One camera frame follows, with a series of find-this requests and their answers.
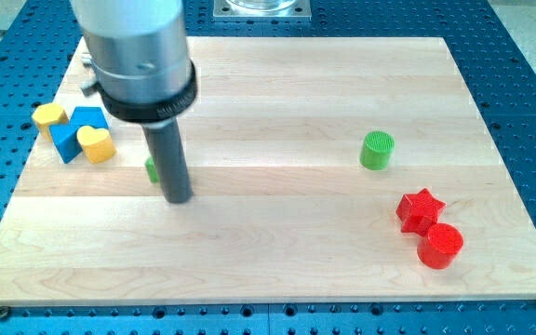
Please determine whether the green star block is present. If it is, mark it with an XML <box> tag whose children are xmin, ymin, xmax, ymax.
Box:
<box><xmin>144</xmin><ymin>156</ymin><xmax>159</xmax><ymax>183</ymax></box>

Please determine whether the red cylinder block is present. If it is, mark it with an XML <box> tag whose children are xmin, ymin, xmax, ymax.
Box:
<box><xmin>417</xmin><ymin>222</ymin><xmax>463</xmax><ymax>270</ymax></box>

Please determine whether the yellow heart block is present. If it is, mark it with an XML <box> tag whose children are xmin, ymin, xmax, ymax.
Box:
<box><xmin>76</xmin><ymin>126</ymin><xmax>116</xmax><ymax>164</ymax></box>

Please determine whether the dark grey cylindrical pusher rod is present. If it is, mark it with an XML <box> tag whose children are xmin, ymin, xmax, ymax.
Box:
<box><xmin>142</xmin><ymin>118</ymin><xmax>193</xmax><ymax>204</ymax></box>

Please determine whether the red star block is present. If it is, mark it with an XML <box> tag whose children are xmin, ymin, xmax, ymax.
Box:
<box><xmin>395</xmin><ymin>188</ymin><xmax>446</xmax><ymax>236</ymax></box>

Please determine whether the blue pentagon block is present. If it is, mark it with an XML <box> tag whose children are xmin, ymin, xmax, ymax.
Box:
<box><xmin>49</xmin><ymin>106</ymin><xmax>109</xmax><ymax>164</ymax></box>

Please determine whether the green cylinder block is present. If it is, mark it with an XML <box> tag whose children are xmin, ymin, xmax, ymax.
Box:
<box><xmin>359</xmin><ymin>130</ymin><xmax>395</xmax><ymax>170</ymax></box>

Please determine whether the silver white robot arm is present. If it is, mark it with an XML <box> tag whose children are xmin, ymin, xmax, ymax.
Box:
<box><xmin>71</xmin><ymin>0</ymin><xmax>197</xmax><ymax>204</ymax></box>

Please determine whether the yellow hexagon block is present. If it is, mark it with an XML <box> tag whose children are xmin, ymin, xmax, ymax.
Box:
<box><xmin>32</xmin><ymin>102</ymin><xmax>69</xmax><ymax>141</ymax></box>

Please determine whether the clear robot base plate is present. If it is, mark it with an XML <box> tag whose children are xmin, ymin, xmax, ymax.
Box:
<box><xmin>213</xmin><ymin>0</ymin><xmax>312</xmax><ymax>22</ymax></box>

